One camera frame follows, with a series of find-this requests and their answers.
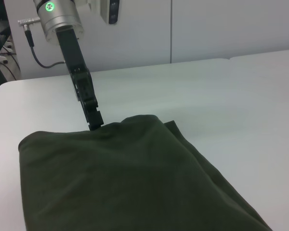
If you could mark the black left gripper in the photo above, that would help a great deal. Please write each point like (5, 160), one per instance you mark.
(74, 65)

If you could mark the dark green FREE t-shirt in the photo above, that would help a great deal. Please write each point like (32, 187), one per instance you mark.
(122, 180)

